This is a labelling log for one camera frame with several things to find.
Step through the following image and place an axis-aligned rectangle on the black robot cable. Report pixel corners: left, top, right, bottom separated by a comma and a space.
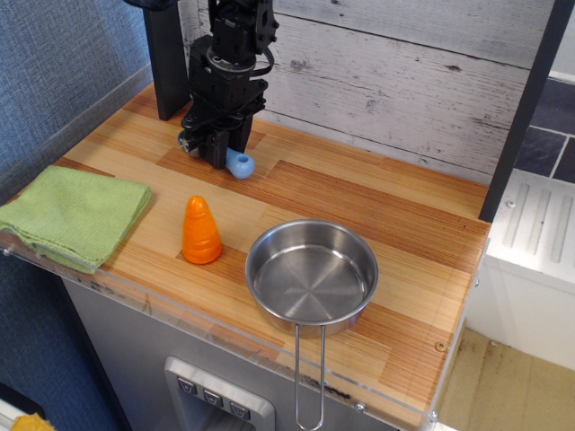
251, 44, 276, 77

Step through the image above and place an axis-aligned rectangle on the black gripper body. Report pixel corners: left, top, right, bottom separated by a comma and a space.
181, 35, 268, 135

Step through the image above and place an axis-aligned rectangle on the white ridged sink unit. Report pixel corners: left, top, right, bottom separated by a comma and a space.
465, 170, 574, 369

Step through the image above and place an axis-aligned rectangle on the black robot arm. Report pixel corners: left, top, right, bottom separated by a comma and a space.
178, 1, 279, 180

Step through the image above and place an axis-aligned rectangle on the dark grey left post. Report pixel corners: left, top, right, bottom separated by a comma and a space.
143, 1, 189, 120

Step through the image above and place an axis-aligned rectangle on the silver dispenser button panel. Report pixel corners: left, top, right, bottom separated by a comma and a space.
164, 356, 276, 430

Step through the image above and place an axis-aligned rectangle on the blue spoon with grey bowl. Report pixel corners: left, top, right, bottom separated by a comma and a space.
177, 129, 257, 180

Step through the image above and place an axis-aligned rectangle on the dark grey post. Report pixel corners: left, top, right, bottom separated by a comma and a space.
479, 0, 574, 223
143, 1, 189, 120

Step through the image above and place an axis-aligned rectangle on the orange toy carrot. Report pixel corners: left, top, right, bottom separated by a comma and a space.
182, 196, 223, 265

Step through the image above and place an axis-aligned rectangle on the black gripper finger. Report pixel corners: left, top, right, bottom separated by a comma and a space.
178, 128, 230, 169
228, 114, 253, 153

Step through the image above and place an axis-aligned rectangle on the green folded cloth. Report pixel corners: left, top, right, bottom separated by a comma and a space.
1, 166, 151, 274

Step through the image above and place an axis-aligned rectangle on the dark grey right post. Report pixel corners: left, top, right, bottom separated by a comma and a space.
479, 0, 574, 223

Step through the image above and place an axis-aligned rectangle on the yellow object at corner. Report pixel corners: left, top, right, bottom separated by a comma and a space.
10, 414, 56, 431

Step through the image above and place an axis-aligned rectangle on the clear acrylic edge guard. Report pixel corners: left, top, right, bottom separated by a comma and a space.
1, 224, 489, 430

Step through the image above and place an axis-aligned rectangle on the steel pot with wire handle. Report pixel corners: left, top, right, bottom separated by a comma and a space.
244, 219, 379, 429

